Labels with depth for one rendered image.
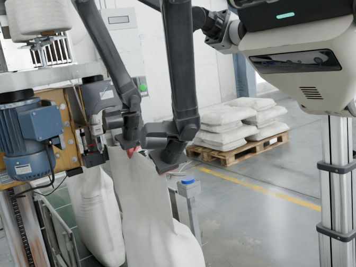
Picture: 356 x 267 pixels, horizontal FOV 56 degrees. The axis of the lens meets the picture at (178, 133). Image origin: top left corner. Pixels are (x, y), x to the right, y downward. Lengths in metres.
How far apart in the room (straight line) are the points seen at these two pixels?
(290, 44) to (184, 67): 0.39
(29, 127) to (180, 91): 0.50
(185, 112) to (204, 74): 5.96
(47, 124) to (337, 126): 0.93
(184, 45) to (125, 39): 4.56
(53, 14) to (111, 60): 0.22
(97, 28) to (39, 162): 0.45
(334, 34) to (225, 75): 6.18
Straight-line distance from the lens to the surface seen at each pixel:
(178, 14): 0.64
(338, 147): 1.26
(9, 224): 1.45
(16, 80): 1.08
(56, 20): 1.14
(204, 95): 6.74
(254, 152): 4.42
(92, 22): 1.06
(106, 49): 1.07
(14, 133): 1.12
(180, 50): 0.69
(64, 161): 1.36
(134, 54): 5.29
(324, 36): 0.96
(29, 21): 1.15
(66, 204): 2.82
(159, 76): 6.15
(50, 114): 1.07
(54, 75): 1.19
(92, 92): 1.36
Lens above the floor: 1.40
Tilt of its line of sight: 13 degrees down
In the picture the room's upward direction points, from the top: 8 degrees counter-clockwise
